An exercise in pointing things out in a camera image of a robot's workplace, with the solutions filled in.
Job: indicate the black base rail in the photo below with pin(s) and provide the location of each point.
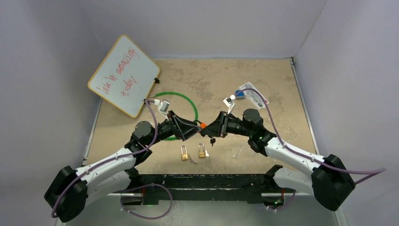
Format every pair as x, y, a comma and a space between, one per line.
250, 188

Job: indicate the orange black lock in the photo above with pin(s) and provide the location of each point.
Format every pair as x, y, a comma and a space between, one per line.
200, 124

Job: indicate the blue whiteboard eraser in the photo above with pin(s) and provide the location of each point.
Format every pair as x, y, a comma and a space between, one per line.
239, 95

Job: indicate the white printed card package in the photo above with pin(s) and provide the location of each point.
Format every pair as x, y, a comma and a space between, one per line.
253, 95

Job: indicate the black-headed keys bunch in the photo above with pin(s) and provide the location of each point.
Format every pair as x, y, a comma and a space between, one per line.
212, 141

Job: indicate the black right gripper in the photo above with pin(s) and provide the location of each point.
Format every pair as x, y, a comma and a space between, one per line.
217, 128

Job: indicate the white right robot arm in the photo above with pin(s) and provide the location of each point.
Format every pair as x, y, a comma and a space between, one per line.
325, 178

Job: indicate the brass padlock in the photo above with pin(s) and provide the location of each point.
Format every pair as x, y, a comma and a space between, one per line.
201, 151
184, 153

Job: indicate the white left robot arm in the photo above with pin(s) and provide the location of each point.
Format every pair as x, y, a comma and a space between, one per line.
74, 189

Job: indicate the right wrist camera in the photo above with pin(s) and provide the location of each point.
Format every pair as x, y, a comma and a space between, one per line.
229, 101

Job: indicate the whiteboard with orange frame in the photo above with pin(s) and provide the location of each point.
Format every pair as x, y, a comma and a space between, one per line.
125, 77

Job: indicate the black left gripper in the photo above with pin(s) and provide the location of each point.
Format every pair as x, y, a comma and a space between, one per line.
185, 128

